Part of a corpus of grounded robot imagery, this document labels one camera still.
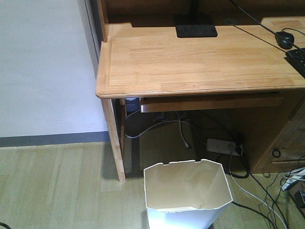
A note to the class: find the light wooden desk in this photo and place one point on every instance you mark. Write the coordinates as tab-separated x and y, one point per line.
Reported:
141	56

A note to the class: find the white power strip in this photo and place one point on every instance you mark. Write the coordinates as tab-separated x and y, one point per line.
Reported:
224	147

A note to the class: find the black monitor stand base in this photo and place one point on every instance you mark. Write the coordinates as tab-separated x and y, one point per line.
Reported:
193	24

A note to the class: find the black keyboard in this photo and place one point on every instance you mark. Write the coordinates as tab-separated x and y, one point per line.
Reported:
296	58

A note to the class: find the white plastic trash bin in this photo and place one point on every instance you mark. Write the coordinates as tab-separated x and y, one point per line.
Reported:
185	194

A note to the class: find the black computer mouse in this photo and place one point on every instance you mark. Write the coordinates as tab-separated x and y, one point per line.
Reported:
284	39

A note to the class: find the wooden keyboard tray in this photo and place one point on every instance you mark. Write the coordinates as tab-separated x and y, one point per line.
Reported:
208	102

